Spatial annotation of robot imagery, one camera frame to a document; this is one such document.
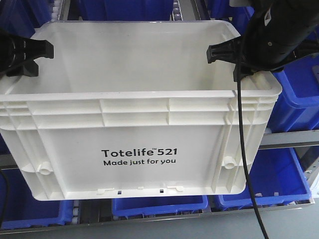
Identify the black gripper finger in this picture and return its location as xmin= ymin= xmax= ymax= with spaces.
xmin=23 ymin=38 xmax=54 ymax=61
xmin=6 ymin=60 xmax=39 ymax=77
xmin=206 ymin=38 xmax=243 ymax=64
xmin=233 ymin=65 xmax=254 ymax=82

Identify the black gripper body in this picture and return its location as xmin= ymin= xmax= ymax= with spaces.
xmin=0 ymin=28 xmax=25 ymax=74
xmin=240 ymin=14 xmax=317 ymax=73

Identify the white plastic Totelife tote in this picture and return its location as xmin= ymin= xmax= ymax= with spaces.
xmin=0 ymin=20 xmax=284 ymax=202

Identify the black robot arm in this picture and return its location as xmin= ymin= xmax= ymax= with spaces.
xmin=206 ymin=0 xmax=319 ymax=82

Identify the right shelf large blue bin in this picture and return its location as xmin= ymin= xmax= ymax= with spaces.
xmin=267 ymin=57 xmax=319 ymax=133

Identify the right shelf blue bin left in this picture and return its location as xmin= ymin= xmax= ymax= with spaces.
xmin=0 ymin=169 xmax=73 ymax=230

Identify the right shelf lower roller track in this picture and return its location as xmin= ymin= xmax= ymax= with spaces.
xmin=71 ymin=200 xmax=80 ymax=225

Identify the right shelf blue bin centre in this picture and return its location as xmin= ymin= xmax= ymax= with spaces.
xmin=112 ymin=195 xmax=208 ymax=218

